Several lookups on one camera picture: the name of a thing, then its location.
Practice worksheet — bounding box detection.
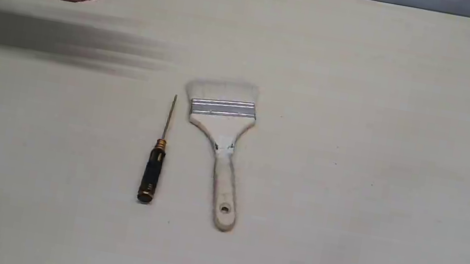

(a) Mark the wooden paint brush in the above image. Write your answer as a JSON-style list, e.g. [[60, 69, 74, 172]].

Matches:
[[185, 79, 259, 232]]

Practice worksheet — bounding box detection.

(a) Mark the black gold precision screwdriver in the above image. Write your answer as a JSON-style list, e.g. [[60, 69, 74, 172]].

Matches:
[[136, 95, 178, 204]]

